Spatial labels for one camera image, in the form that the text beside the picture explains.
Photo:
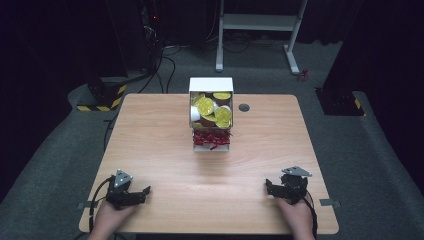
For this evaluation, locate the person's right hand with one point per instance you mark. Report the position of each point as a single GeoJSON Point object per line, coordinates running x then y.
{"type": "Point", "coordinates": [298, 218]}

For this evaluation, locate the white metal stand frame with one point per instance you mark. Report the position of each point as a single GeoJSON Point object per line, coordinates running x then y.
{"type": "Point", "coordinates": [256, 23]}

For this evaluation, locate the red shredded paper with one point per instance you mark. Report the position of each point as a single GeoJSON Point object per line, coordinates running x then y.
{"type": "Point", "coordinates": [212, 138]}

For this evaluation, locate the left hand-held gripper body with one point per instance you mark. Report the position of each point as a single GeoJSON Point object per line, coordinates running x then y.
{"type": "Point", "coordinates": [120, 191]}

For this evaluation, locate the grey tape strip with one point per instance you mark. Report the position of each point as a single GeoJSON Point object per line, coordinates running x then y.
{"type": "Point", "coordinates": [330, 202]}
{"type": "Point", "coordinates": [85, 205]}

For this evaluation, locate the white dispenser box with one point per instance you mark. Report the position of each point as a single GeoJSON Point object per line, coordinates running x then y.
{"type": "Point", "coordinates": [210, 100]}

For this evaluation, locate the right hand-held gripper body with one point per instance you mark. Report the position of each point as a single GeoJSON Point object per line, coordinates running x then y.
{"type": "Point", "coordinates": [294, 184]}

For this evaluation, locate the person's left hand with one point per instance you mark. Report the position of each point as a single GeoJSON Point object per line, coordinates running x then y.
{"type": "Point", "coordinates": [110, 220]}

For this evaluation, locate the pile of yellow-lidded capsules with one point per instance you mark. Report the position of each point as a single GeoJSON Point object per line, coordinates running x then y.
{"type": "Point", "coordinates": [213, 110]}

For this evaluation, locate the yellow-black striped stand base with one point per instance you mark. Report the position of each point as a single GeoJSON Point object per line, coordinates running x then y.
{"type": "Point", "coordinates": [106, 96]}
{"type": "Point", "coordinates": [343, 101]}

